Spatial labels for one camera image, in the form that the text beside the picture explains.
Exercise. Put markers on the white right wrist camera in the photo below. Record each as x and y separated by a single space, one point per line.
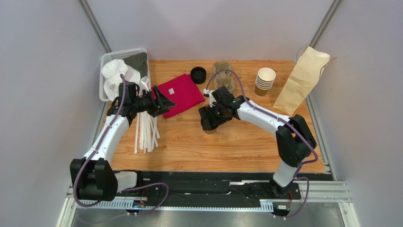
208 94

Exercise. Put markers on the bundle of white straws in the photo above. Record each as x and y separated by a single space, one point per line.
146 133

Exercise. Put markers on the red folded cloth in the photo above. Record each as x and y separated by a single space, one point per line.
183 92

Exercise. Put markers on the stack of paper cups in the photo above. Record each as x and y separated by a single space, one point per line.
264 81

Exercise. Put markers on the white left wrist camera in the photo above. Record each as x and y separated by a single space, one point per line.
144 84

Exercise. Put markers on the white bucket hat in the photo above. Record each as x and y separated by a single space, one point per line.
111 73

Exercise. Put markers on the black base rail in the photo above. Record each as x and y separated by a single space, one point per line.
211 189

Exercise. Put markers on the brown paper bag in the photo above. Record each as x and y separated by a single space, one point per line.
303 78

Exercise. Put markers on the white plastic basket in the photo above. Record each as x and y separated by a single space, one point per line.
120 55

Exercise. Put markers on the brown paper coffee cup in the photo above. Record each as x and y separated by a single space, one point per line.
210 131

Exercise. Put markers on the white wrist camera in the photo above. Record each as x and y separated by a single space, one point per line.
208 94
144 84

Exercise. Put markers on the dark green cloth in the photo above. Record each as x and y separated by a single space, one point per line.
139 63

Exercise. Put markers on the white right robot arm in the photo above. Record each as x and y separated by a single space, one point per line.
295 141

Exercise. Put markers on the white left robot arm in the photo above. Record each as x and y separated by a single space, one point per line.
92 176

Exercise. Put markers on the stack of black cup lids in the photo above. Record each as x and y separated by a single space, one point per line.
198 75

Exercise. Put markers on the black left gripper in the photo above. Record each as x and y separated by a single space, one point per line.
160 101

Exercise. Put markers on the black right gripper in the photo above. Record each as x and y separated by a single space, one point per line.
207 117

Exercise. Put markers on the cardboard cup carrier stack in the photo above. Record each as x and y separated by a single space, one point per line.
223 78

